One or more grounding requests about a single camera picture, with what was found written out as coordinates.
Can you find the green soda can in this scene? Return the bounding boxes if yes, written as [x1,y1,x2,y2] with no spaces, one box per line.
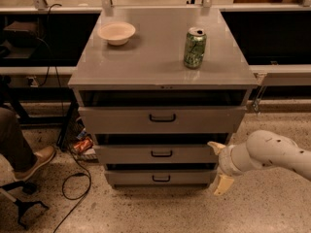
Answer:
[184,27,207,69]

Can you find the grey drawer cabinet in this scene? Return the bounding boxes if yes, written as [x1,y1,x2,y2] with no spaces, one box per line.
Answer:
[69,8,257,174]

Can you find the grey top drawer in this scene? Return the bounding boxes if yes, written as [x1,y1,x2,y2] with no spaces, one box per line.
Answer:
[79,106,246,134]

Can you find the person leg brown trousers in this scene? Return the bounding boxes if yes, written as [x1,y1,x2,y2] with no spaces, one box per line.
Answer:
[0,108,37,172]

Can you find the grey drawer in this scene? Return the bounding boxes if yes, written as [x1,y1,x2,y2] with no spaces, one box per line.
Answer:
[94,145,219,164]
[105,170,216,186]
[79,106,246,134]

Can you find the orange snack bag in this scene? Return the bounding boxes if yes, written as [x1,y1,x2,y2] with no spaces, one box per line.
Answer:
[73,137,93,154]

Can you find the white bowl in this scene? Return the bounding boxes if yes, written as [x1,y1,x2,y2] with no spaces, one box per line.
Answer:
[97,21,136,46]

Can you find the black table leg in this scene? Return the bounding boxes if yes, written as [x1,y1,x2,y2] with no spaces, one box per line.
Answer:
[56,102,78,150]

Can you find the tan shoe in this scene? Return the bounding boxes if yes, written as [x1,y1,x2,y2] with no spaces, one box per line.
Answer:
[13,146,55,182]

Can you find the black floor cable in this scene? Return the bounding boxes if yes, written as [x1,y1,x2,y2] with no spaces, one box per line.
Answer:
[36,3,92,233]

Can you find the black office chair base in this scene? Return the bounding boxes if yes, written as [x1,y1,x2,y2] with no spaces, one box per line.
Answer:
[0,180,51,230]

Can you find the grey bottom drawer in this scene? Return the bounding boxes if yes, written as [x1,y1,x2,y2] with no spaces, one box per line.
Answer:
[105,170,216,186]

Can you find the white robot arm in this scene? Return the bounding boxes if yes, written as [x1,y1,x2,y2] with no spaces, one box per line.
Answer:
[208,130,311,196]

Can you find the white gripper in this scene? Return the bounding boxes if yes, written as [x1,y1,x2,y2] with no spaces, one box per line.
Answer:
[207,141,242,196]

